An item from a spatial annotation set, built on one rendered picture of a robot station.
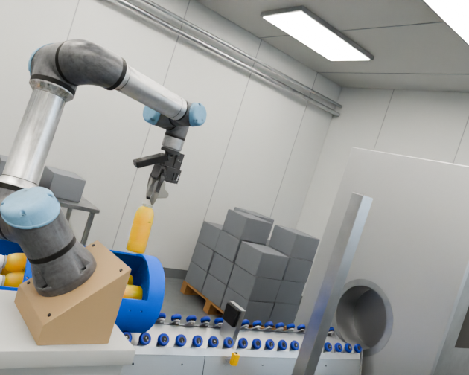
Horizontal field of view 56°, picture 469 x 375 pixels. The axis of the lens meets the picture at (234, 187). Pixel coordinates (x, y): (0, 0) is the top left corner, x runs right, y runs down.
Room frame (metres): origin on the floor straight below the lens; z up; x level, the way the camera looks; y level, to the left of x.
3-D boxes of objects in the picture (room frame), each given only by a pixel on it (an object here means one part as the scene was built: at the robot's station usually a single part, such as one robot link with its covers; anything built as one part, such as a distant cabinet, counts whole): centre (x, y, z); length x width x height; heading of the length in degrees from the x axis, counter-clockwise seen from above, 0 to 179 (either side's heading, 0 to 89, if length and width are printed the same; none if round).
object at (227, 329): (1.88, -0.16, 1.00); 0.10 x 0.04 x 0.15; 34
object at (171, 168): (1.59, 0.26, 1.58); 0.09 x 0.08 x 0.12; 124
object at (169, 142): (1.59, 0.26, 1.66); 0.08 x 0.08 x 0.05
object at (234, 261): (5.15, -0.43, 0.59); 1.20 x 0.80 x 1.19; 38
